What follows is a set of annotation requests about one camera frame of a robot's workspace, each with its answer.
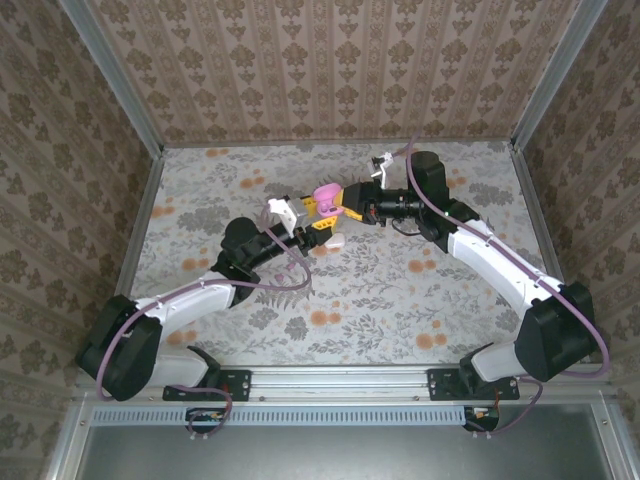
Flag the aluminium corner post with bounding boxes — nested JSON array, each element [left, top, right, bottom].
[[58, 0, 166, 157], [510, 0, 610, 151]]

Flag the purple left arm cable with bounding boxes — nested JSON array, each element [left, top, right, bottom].
[[97, 204, 314, 444]]

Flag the floral patterned table cover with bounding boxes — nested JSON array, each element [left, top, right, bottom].
[[107, 141, 576, 366]]

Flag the small wired circuit board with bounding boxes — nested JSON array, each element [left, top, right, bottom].
[[185, 407, 227, 435], [463, 405, 502, 432]]

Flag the aluminium frame bar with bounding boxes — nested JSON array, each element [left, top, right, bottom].
[[42, 399, 94, 480], [592, 399, 640, 480]]

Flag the grey slotted cable duct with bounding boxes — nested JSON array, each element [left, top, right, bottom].
[[91, 405, 470, 428]]

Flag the aluminium mounting rail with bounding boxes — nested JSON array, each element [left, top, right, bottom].
[[74, 363, 612, 404]]

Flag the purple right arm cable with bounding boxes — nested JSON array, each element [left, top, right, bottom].
[[384, 132, 611, 441]]

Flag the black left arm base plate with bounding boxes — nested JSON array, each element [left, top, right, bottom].
[[162, 368, 252, 403]]

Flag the pink earbuds charging case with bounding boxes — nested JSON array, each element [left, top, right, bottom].
[[311, 183, 347, 220]]

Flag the thin aluminium rail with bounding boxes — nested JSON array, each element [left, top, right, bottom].
[[162, 138, 516, 149]]

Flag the grey metal plate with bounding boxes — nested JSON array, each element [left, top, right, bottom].
[[74, 403, 619, 480]]

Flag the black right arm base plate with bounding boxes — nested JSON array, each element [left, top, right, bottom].
[[426, 367, 520, 403]]

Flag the aluminium side rail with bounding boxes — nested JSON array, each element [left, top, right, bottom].
[[94, 149, 166, 366], [509, 144, 592, 364]]

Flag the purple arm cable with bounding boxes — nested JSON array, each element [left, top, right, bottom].
[[384, 132, 611, 441], [97, 204, 314, 444]]

